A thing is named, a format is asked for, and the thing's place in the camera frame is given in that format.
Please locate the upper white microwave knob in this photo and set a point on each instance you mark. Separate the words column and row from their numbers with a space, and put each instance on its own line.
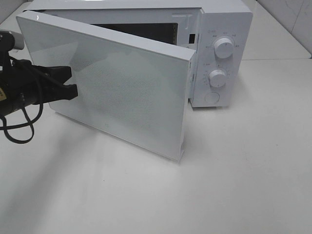
column 223, row 47

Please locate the white microwave door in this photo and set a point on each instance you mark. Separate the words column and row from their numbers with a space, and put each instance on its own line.
column 131, row 87

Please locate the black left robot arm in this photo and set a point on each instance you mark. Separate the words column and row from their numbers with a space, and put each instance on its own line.
column 10, row 40

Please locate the white microwave oven body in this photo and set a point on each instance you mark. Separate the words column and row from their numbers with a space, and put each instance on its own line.
column 192, row 24

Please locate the round white door button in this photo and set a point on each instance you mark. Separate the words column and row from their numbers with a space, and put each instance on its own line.
column 212, row 98

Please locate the lower white microwave knob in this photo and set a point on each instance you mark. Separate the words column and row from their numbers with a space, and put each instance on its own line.
column 217, row 78

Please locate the white microwave knob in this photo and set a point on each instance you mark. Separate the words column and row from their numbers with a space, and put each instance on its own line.
column 217, row 78
column 223, row 47

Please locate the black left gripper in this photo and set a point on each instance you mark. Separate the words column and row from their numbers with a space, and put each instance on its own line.
column 21, row 82

